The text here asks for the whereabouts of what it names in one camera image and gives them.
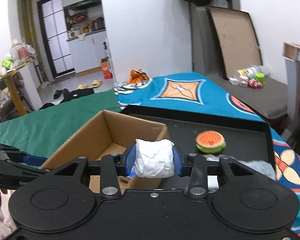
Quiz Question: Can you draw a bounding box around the green plastic cup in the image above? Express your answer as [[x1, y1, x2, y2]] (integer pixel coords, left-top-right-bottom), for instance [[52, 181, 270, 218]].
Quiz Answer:
[[254, 72, 266, 86]]

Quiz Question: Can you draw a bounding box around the brown cardboard box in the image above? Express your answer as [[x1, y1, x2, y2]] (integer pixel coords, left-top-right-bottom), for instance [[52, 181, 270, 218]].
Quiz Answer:
[[39, 109, 170, 194]]

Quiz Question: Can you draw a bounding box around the yellow side table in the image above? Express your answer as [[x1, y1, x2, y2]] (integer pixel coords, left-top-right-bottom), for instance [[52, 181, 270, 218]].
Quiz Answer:
[[0, 60, 34, 116]]

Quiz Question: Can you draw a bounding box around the plush hamburger toy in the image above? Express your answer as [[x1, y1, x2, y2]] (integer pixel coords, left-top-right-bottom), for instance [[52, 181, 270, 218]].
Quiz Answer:
[[196, 131, 226, 154]]

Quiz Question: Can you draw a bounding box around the orange carton box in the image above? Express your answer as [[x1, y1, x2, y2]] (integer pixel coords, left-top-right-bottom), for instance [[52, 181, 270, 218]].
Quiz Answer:
[[100, 57, 113, 79]]

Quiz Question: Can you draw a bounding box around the black slipper pair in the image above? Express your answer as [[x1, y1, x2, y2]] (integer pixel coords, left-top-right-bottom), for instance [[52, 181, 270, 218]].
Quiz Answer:
[[53, 88, 70, 100]]

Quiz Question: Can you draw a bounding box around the white kitchen cabinet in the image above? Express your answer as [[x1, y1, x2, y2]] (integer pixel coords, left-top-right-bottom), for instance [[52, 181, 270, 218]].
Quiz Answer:
[[67, 30, 107, 73]]

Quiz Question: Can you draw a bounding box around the white plastic bottle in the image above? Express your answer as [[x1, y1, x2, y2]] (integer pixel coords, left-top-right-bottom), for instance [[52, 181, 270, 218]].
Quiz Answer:
[[235, 65, 260, 79]]

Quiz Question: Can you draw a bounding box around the light blue fluffy sock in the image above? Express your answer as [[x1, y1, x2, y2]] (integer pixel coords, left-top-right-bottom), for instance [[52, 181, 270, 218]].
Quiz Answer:
[[245, 160, 276, 180]]

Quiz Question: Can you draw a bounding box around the orange bag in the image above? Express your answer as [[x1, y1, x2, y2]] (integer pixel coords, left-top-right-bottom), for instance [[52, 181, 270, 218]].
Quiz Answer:
[[129, 69, 149, 84]]

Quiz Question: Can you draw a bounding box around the green cloth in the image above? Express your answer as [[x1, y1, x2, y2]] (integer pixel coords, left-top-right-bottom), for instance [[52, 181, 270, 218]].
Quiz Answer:
[[0, 89, 121, 158]]

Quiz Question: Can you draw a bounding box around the white soft pouch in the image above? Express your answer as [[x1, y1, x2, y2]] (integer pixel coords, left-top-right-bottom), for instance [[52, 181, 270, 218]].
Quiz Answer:
[[135, 139, 175, 179]]

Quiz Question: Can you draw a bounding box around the grey bench cushion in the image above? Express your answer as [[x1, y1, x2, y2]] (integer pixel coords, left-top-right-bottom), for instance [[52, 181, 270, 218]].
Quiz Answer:
[[206, 74, 288, 120]]

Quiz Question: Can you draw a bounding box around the black shallow tray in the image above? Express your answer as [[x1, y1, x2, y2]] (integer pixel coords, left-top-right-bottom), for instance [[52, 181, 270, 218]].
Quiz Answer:
[[120, 104, 276, 193]]

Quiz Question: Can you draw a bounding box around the black framed glass door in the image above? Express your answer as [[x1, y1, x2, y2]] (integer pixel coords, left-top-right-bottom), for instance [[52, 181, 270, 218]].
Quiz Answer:
[[37, 0, 74, 78]]

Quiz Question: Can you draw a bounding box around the blue patterned blanket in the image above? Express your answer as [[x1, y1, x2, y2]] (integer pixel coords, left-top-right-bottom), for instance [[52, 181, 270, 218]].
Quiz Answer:
[[114, 72, 300, 236]]

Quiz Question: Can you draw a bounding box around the yellow slipper pair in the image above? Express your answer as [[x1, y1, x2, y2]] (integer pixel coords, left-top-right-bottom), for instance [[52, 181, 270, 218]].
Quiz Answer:
[[77, 79, 103, 91]]

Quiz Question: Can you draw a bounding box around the brown framed board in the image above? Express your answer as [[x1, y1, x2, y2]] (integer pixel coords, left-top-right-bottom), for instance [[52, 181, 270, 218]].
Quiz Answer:
[[206, 7, 263, 80]]

